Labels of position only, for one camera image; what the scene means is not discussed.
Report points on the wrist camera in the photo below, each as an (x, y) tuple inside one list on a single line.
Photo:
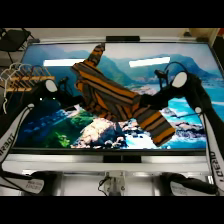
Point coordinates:
[(64, 82), (160, 76)]

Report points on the black chair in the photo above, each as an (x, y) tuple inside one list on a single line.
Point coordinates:
[(15, 39)]

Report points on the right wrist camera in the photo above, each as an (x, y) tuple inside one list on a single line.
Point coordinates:
[(160, 76)]

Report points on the silver frame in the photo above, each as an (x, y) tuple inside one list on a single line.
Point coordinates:
[(76, 164)]

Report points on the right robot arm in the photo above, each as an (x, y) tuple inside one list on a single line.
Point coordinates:
[(213, 140)]

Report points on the white clothes hanger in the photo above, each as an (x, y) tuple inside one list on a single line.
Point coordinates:
[(9, 74)]

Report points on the orange grey striped shirt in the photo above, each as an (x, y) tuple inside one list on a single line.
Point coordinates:
[(106, 93)]

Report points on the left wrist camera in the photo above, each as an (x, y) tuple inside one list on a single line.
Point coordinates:
[(64, 82)]

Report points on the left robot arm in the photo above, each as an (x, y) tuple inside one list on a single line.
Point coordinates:
[(10, 132)]

